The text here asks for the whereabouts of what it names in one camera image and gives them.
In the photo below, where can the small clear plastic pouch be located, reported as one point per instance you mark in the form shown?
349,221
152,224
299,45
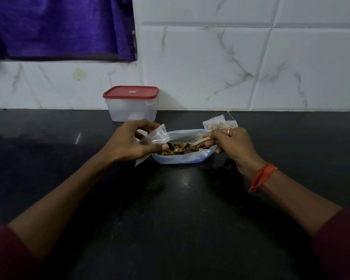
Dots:
157,134

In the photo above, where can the red container lid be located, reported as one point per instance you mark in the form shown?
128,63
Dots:
130,92

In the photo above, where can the person's right fingers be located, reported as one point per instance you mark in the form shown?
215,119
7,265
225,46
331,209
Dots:
220,135

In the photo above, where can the person's right hand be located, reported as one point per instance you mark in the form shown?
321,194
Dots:
239,148

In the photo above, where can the orange thread wristband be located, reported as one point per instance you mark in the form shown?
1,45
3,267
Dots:
261,176

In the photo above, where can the translucent plastic container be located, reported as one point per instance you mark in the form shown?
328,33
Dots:
131,109

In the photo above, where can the bluish clear plastic bag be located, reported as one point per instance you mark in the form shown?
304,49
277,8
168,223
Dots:
180,158

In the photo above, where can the maroon right sleeve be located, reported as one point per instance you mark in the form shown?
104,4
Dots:
339,244

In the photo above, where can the person's left hand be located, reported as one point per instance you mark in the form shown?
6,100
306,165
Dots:
124,144

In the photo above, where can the purple cloth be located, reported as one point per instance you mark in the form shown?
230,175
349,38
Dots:
61,26

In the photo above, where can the maroon left sleeve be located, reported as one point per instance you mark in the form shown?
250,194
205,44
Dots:
8,256

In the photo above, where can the wooden spoon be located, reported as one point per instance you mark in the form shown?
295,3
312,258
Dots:
199,142

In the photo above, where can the maroon sleeve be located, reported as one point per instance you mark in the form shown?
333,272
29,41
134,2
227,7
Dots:
8,256
339,244

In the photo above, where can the person's right forearm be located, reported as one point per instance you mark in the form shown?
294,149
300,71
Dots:
294,198

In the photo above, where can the small pouch with nuts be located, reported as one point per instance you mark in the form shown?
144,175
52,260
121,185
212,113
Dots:
218,123

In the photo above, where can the pile of mixed nuts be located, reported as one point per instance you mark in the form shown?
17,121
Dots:
176,149

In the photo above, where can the person's left thumb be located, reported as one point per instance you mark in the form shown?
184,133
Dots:
159,147

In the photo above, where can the person's left forearm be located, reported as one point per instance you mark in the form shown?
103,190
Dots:
67,198

